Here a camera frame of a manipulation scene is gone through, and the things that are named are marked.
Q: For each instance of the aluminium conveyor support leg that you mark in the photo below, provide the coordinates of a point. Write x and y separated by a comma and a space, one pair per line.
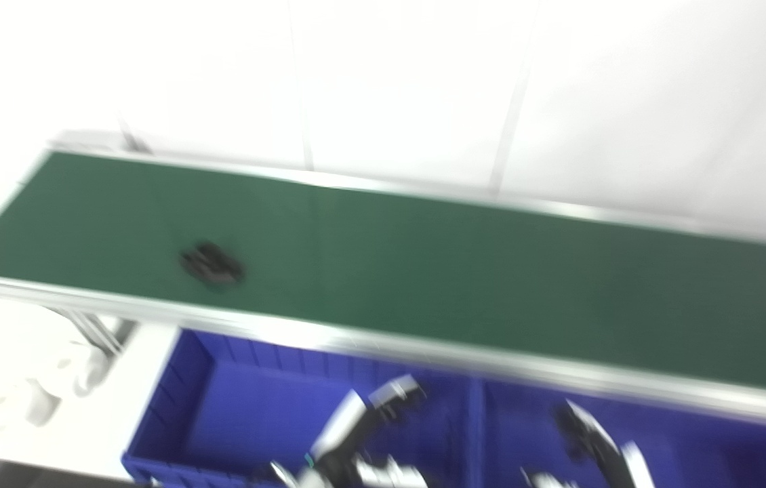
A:
95, 329

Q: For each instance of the black machined part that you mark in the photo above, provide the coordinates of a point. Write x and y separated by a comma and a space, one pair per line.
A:
211, 264

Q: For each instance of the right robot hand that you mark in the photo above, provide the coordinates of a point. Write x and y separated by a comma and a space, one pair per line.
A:
610, 457

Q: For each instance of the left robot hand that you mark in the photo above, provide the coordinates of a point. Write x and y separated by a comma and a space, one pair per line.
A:
346, 434

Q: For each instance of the green conveyor belt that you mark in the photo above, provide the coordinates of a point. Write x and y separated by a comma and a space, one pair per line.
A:
424, 271

